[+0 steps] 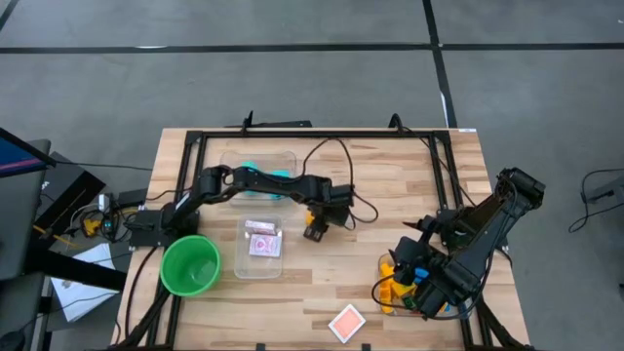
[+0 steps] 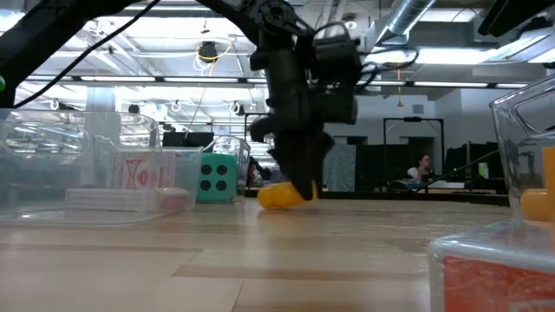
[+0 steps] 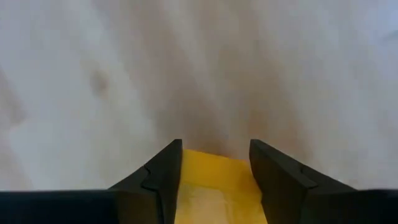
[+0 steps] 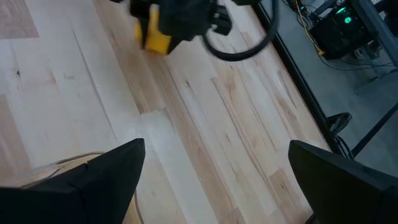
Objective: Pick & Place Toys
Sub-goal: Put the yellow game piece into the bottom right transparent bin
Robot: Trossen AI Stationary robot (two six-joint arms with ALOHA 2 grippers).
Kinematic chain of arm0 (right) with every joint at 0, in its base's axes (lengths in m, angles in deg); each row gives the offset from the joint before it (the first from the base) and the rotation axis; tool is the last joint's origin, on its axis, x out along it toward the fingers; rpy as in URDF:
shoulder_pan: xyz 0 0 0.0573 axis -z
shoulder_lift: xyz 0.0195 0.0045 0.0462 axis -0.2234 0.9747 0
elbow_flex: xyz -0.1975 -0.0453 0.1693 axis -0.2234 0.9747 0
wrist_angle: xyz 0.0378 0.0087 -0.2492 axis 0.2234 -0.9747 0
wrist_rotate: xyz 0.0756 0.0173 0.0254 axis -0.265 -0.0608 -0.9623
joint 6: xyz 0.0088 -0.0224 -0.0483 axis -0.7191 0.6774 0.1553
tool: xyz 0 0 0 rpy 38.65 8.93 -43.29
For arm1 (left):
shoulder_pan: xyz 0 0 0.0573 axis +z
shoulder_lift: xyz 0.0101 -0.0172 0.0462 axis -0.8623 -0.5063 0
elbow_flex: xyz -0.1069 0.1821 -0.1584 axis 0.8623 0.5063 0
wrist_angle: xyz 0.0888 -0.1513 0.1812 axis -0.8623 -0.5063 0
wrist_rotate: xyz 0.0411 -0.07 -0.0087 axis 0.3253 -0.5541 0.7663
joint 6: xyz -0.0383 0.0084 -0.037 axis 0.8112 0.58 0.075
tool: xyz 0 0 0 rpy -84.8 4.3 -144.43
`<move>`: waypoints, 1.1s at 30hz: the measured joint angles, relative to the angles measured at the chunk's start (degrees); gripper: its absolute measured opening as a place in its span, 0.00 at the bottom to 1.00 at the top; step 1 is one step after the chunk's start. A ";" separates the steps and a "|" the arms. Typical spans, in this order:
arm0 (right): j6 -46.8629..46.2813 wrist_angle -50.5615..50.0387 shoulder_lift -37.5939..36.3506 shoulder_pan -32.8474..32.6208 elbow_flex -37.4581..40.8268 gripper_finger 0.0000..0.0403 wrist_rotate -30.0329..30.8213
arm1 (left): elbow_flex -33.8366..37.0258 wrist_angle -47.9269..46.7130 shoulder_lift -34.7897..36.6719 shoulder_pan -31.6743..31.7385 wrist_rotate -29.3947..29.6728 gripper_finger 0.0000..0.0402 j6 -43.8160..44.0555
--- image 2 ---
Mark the teal foam die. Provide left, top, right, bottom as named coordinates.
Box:
left=195, top=152, right=239, bottom=204

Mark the ceiling light rail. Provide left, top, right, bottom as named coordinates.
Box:
left=23, top=74, right=532, bottom=91

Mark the black monitor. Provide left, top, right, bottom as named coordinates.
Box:
left=162, top=132, right=215, bottom=148

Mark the black ceiling cable reel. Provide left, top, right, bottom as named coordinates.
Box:
left=197, top=41, right=220, bottom=64

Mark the bright ceiling light panel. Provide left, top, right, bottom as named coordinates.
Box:
left=415, top=45, right=500, bottom=66

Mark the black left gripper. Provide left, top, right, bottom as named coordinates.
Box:
left=249, top=41, right=336, bottom=203

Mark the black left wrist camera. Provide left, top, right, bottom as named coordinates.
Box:
left=311, top=25, right=364, bottom=127

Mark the yellow toy building block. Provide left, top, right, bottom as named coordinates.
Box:
left=257, top=180, right=320, bottom=211

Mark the red and white card deck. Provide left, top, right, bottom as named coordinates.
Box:
left=108, top=151, right=177, bottom=192

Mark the narrow clear plastic bin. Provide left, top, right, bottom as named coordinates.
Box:
left=0, top=109, right=205, bottom=227

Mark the person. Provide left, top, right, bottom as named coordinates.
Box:
left=249, top=157, right=273, bottom=184
left=406, top=153, right=435, bottom=184

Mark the orange playing card deck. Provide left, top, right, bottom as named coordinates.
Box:
left=427, top=220, right=555, bottom=312

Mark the pink playing card deck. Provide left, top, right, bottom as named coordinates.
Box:
left=64, top=187, right=151, bottom=213

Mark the narrow silver spiral duct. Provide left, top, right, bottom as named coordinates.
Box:
left=383, top=0, right=439, bottom=38

